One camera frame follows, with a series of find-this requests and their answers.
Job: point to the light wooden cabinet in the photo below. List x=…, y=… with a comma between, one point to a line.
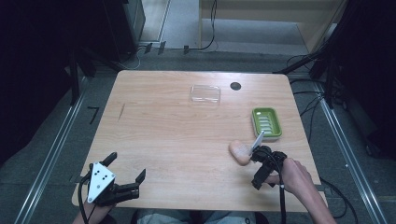
x=267, y=21

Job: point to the black metal stand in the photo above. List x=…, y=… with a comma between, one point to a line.
x=323, y=65
x=76, y=71

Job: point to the green soap dish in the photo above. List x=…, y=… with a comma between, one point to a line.
x=266, y=123

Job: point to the person's right hand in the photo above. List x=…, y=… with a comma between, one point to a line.
x=294, y=177

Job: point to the dark cabinet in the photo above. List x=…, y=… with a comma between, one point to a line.
x=124, y=28

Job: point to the black table grommet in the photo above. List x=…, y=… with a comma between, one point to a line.
x=235, y=86

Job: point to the beige soap bar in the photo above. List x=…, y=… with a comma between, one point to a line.
x=240, y=152

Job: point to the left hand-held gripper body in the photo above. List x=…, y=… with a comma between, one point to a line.
x=102, y=186

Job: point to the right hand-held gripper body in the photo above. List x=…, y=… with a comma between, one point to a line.
x=267, y=157

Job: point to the metal floor rail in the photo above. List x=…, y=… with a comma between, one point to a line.
x=351, y=161
x=51, y=158

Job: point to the clear plastic container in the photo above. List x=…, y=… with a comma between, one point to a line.
x=205, y=94

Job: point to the person's left hand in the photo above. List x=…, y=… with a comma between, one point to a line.
x=102, y=207

